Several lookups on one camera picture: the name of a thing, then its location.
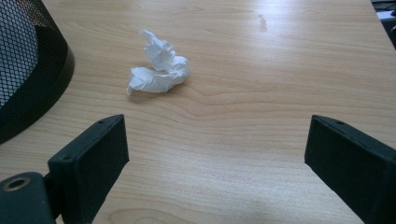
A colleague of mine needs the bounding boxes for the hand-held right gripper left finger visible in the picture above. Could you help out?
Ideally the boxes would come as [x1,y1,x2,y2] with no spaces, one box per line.
[47,114,130,224]

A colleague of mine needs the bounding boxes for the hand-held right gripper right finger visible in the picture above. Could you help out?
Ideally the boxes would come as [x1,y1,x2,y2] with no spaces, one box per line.
[304,114,396,224]

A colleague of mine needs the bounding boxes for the black mesh waste basket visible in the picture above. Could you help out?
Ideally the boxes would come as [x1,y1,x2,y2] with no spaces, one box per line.
[0,0,76,145]

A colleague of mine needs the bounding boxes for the white tissue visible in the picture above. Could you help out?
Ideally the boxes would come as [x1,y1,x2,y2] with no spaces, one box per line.
[126,29,191,97]

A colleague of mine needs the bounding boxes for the dark objects beyond table edge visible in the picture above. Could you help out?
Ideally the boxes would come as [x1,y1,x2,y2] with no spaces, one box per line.
[370,0,396,49]

